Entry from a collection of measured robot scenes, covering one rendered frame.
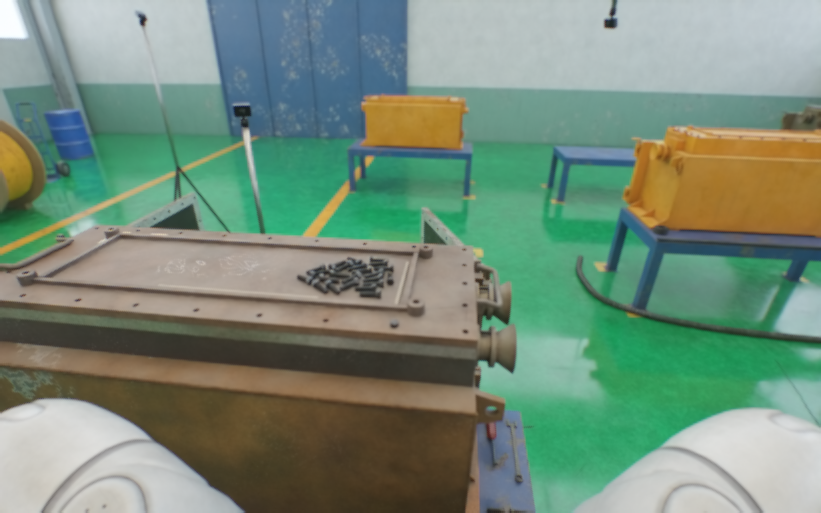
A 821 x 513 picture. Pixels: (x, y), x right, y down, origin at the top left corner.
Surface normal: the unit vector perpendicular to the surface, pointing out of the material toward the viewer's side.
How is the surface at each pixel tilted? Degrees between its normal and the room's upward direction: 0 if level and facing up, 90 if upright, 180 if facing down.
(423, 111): 90
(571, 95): 90
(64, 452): 10
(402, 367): 90
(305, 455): 90
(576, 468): 0
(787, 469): 17
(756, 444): 5
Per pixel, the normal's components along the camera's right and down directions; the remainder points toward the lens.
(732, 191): -0.10, 0.45
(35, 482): -0.01, -0.59
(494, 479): 0.01, -0.89
